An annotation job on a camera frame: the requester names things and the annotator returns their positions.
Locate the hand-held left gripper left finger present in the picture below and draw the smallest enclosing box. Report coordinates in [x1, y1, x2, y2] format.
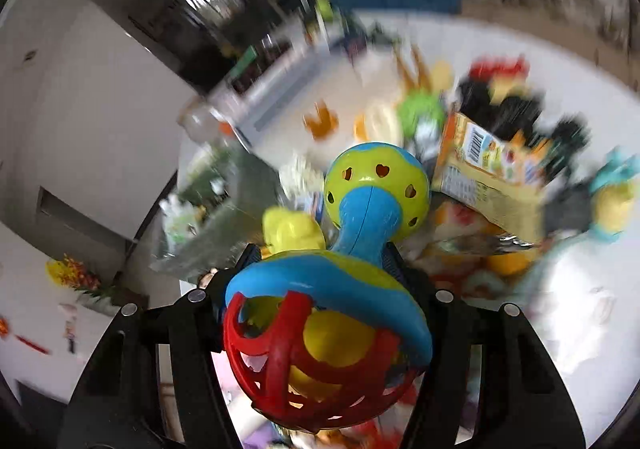
[57, 243, 263, 449]

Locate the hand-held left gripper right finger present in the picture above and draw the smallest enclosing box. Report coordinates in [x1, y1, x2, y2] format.
[382, 244, 586, 449]

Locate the blue yellow red rattle toy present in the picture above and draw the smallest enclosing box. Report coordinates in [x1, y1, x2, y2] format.
[222, 142, 435, 432]

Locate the silver foil wrapper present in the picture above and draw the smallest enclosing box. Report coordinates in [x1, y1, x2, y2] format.
[435, 233, 536, 251]

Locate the dark green storage box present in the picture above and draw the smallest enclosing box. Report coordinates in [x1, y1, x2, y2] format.
[150, 149, 281, 280]

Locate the yellow plastic toy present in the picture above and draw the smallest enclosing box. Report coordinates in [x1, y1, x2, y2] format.
[261, 206, 327, 257]

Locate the orange snack packet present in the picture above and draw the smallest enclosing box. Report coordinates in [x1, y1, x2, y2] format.
[431, 112, 551, 242]

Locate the clear plastic bottle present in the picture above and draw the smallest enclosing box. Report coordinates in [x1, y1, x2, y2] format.
[179, 96, 236, 145]

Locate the teal and yellow plush toy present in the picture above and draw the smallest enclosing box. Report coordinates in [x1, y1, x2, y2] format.
[587, 146, 640, 242]

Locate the orange toy piece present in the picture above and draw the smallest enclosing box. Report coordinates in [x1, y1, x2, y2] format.
[303, 102, 340, 140]

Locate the green plastic toy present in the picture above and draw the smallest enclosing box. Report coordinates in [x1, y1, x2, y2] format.
[397, 89, 446, 135]

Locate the black toy vehicle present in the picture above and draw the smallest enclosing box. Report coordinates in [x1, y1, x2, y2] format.
[457, 76, 546, 140]

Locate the long white box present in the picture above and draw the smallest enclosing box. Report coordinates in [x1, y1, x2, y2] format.
[210, 49, 351, 150]

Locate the red toy piece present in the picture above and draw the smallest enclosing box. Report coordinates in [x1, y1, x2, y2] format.
[470, 56, 531, 80]

